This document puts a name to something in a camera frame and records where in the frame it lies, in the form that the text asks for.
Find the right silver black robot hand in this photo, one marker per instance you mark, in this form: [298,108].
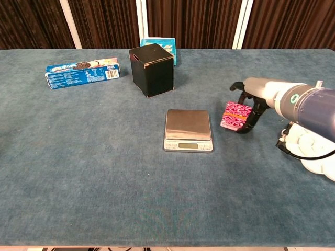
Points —
[257,89]

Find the pink patterned card pack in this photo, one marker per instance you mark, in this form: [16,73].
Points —
[235,116]

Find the small digital kitchen scale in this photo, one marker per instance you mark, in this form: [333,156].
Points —
[188,125]

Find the blue scale packaging box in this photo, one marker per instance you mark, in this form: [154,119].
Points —
[171,47]

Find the white flower paint palette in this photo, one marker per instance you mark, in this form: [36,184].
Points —
[314,146]

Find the black cardboard cube box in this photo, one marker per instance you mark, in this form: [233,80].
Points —
[154,73]

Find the blue table cloth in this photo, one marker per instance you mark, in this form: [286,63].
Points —
[104,170]

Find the blue cookie box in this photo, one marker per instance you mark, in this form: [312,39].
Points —
[78,75]

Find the white partition post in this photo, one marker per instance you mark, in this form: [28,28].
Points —
[243,26]
[142,21]
[71,26]

